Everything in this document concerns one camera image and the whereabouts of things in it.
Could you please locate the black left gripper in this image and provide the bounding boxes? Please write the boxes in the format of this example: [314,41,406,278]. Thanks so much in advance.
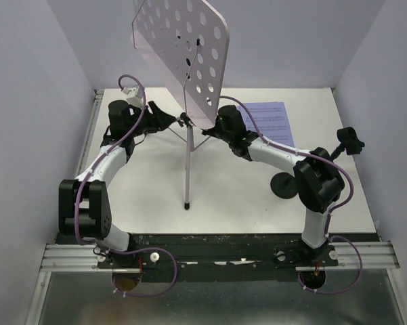
[127,100,177,137]

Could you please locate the white sheet music page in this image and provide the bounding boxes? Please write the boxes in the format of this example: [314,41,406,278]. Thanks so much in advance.
[244,102,295,147]

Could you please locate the lilac tripod music stand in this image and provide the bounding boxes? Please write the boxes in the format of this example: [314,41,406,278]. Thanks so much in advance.
[131,0,230,209]

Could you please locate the black clip microphone stand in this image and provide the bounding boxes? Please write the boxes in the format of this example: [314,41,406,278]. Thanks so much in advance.
[330,127,365,160]

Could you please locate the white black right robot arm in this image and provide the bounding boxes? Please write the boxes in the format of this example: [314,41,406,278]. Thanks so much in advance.
[202,105,345,265]

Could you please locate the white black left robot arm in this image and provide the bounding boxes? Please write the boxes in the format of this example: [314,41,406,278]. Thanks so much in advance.
[58,100,177,267]

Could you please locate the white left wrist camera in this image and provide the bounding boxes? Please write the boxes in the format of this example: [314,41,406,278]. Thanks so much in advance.
[121,86,144,109]

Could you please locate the aluminium left side rail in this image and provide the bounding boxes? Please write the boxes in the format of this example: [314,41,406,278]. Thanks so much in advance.
[60,88,105,233]

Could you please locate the aluminium rail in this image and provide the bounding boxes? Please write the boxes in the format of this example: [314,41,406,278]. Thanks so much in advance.
[40,240,400,273]
[60,88,105,233]

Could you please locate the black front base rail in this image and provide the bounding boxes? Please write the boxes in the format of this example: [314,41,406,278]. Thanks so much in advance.
[56,232,339,284]

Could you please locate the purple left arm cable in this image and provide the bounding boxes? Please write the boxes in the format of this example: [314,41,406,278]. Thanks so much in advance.
[73,74,179,299]

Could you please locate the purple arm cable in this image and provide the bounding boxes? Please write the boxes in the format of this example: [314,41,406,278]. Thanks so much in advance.
[73,74,179,299]
[219,95,364,295]

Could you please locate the aluminium front rail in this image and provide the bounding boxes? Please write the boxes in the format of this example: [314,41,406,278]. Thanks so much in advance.
[40,240,400,273]

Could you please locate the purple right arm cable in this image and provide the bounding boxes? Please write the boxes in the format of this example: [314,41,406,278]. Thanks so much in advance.
[219,95,364,295]

